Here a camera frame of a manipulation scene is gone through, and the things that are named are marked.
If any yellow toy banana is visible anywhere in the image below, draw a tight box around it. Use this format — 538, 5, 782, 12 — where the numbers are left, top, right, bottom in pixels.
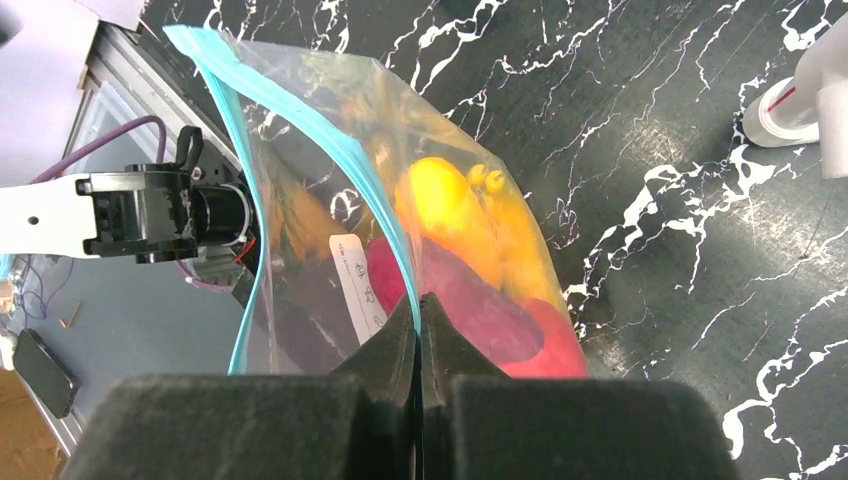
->
467, 163, 567, 313

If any orange toy mango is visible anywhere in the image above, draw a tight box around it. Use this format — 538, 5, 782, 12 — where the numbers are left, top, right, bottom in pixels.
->
394, 157, 503, 289

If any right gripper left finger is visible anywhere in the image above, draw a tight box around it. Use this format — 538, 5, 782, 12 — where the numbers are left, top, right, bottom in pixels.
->
62, 300, 419, 479

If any red toy apple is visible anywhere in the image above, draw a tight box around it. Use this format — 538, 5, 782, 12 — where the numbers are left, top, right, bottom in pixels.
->
496, 298, 589, 379

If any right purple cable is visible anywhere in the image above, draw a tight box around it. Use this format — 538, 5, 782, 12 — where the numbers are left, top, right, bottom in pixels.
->
29, 115, 168, 185

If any white PVC pipe frame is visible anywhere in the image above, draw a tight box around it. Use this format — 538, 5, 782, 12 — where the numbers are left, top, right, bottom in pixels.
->
742, 17, 847, 178

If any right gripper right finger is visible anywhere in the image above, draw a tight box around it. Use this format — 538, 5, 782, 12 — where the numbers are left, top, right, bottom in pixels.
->
418, 294, 739, 479

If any black phone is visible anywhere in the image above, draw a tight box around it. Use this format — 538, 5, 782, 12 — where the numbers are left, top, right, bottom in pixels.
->
13, 328, 79, 419

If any clear zip top bag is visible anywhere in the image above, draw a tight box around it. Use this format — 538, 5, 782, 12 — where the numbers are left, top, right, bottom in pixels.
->
162, 25, 591, 380

